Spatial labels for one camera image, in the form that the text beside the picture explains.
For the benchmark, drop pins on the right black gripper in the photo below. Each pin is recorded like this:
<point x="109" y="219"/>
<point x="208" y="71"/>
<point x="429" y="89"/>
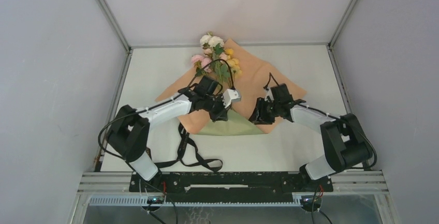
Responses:
<point x="263" y="119"/>

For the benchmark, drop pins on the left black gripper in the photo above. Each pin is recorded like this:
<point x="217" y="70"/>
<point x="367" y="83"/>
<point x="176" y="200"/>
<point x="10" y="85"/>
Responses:
<point x="222" y="115"/>

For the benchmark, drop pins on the pink fake flower stem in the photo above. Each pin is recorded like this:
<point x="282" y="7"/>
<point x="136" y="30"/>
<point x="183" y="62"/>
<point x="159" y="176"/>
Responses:
<point x="213" y="64"/>

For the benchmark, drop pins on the orange wrapping paper sheet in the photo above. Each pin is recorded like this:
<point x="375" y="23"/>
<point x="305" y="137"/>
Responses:
<point x="256" y="73"/>

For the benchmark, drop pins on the yellow fake flower stem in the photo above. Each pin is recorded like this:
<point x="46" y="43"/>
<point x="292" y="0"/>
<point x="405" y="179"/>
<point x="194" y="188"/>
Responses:
<point x="233" y="62"/>

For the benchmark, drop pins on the white fake flower stem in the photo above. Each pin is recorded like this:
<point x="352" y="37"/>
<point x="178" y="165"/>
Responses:
<point x="212" y="45"/>

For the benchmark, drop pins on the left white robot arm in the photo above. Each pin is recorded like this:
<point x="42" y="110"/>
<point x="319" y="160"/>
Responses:
<point x="128" y="132"/>

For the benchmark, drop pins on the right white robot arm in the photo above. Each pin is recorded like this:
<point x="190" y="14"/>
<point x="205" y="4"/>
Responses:
<point x="344" y="142"/>

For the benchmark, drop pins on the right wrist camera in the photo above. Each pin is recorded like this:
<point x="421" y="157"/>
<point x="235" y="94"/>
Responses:
<point x="279" y="94"/>

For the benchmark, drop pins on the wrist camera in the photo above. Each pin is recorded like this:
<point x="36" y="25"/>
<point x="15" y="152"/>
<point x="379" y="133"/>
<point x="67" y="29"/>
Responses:
<point x="279" y="94"/>
<point x="207" y="86"/>

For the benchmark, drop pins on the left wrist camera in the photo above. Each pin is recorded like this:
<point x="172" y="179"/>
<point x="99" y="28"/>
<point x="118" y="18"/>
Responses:
<point x="207" y="86"/>

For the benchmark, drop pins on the black mounting base plate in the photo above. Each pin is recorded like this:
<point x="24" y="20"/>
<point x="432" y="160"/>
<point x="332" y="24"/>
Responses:
<point x="173" y="182"/>

